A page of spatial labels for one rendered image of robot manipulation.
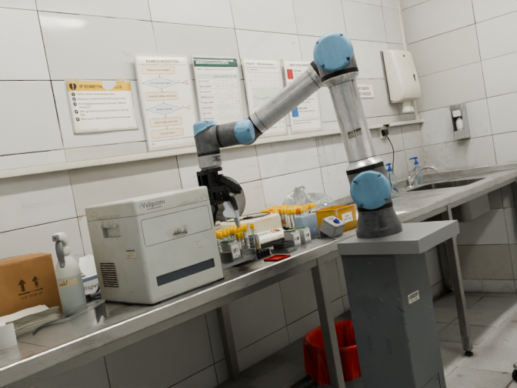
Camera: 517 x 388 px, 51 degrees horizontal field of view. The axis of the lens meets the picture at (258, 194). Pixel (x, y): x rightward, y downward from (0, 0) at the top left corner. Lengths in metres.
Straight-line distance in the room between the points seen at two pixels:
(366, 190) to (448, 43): 2.74
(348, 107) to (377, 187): 0.25
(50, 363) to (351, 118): 1.04
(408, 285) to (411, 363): 0.24
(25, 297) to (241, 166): 1.35
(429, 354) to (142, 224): 1.02
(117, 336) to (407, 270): 0.90
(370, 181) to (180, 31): 1.35
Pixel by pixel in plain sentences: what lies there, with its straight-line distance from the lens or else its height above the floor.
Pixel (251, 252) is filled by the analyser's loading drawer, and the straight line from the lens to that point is 1.84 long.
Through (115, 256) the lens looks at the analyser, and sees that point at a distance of 1.65.
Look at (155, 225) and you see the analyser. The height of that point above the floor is 1.09.
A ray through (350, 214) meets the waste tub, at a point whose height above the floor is 0.94.
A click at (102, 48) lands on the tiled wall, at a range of 2.35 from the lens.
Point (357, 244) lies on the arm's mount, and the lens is 1.74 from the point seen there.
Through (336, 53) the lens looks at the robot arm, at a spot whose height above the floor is 1.49.
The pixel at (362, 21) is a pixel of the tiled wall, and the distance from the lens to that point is 3.91.
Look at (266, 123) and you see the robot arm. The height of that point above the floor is 1.34.
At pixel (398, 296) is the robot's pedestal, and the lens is 1.75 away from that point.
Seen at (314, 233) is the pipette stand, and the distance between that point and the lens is 2.23.
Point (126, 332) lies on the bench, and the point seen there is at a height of 0.84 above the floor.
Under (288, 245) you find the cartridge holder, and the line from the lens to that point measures 2.01.
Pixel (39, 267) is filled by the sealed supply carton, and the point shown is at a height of 1.02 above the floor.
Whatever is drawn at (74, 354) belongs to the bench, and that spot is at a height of 0.84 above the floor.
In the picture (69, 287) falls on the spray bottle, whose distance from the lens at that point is 1.67.
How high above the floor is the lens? 1.21
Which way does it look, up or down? 3 degrees down
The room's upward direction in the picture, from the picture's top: 10 degrees counter-clockwise
